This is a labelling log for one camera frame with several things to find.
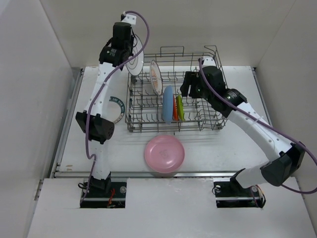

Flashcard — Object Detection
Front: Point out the lime green plastic plate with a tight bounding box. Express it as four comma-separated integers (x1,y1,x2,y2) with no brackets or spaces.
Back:
176,95,185,121

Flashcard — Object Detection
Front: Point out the white plate blue rim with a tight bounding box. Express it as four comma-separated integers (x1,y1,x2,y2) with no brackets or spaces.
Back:
126,35,144,76

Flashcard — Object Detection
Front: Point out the light blue plastic plate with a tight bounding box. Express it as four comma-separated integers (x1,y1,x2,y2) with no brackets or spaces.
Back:
162,86,173,124

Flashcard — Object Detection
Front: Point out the orange plastic plate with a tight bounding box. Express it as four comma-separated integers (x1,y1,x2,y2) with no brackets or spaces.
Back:
173,96,178,121

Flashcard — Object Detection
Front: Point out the white plate orange sunburst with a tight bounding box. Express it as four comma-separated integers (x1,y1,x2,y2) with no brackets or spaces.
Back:
150,60,163,96

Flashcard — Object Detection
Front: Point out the pink plastic plate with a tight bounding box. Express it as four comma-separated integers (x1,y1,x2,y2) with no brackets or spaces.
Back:
144,135,185,174

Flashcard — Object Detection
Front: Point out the white plate teal lettered rim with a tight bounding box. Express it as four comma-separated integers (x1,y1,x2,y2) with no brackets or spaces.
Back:
107,96,126,124

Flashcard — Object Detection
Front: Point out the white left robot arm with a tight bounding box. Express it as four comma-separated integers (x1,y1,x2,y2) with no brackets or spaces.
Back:
75,21,143,200

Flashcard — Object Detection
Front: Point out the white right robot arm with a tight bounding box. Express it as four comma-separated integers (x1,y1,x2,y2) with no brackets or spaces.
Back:
180,66,305,195

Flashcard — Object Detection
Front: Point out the grey wire dish rack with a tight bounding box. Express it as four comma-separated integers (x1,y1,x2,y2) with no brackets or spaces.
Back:
125,46,226,133

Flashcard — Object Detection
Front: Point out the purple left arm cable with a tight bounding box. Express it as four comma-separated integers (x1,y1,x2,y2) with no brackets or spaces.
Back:
79,10,150,206

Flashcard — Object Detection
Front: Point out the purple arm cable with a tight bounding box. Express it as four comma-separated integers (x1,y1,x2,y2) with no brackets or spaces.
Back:
199,57,317,194
79,10,150,206

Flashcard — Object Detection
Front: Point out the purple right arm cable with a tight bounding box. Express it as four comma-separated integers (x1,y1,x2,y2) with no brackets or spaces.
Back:
199,57,317,194

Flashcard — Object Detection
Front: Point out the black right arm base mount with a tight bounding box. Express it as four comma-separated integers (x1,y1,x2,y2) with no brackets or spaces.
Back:
212,180,266,209

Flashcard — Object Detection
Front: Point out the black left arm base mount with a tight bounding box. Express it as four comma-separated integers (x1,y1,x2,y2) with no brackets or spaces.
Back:
78,181,127,209

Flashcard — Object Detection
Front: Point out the aluminium table edge rail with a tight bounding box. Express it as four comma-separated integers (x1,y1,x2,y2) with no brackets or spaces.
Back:
33,66,290,199

